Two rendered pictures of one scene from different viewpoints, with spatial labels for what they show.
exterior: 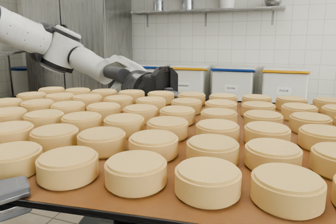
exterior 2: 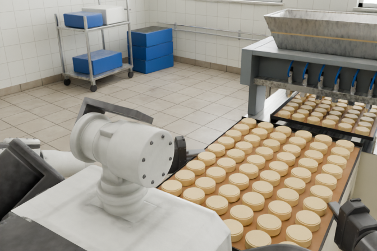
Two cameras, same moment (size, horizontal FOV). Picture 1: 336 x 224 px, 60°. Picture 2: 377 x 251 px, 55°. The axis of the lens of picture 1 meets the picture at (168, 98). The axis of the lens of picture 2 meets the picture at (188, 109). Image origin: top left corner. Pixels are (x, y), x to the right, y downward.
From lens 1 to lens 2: 0.99 m
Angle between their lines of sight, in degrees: 68
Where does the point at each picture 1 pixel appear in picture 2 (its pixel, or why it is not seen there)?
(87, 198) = (335, 194)
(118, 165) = (330, 181)
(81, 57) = (61, 162)
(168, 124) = (284, 166)
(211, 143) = (310, 162)
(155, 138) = (303, 171)
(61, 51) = not seen: hidden behind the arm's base
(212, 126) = (289, 157)
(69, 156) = (322, 190)
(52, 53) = not seen: hidden behind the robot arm
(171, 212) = (342, 182)
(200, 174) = (336, 170)
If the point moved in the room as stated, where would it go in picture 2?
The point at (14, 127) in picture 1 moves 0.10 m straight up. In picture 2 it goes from (283, 204) to (287, 165)
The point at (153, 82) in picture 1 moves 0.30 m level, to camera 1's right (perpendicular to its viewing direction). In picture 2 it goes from (182, 151) to (212, 112)
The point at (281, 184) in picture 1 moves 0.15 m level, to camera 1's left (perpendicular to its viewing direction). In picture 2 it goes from (342, 161) to (344, 192)
